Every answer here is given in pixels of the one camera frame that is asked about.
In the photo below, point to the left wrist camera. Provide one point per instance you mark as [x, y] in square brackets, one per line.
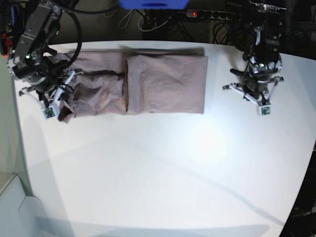
[264, 110]

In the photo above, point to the black power strip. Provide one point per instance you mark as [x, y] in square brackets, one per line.
[212, 15]

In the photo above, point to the grey side table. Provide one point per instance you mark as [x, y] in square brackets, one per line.
[22, 215]

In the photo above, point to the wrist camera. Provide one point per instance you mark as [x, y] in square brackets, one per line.
[50, 112]
[264, 110]

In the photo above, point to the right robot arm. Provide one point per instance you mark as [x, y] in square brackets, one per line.
[28, 62]

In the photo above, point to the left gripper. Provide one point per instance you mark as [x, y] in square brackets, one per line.
[259, 92]

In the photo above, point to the blue box at top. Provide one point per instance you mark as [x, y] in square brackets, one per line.
[154, 4]

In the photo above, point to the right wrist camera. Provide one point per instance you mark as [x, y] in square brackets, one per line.
[50, 112]

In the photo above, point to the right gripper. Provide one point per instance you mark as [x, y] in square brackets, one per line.
[47, 92]

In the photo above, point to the mauve t-shirt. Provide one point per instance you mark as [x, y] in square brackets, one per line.
[134, 82]

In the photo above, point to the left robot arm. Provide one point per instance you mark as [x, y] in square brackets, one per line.
[262, 56]

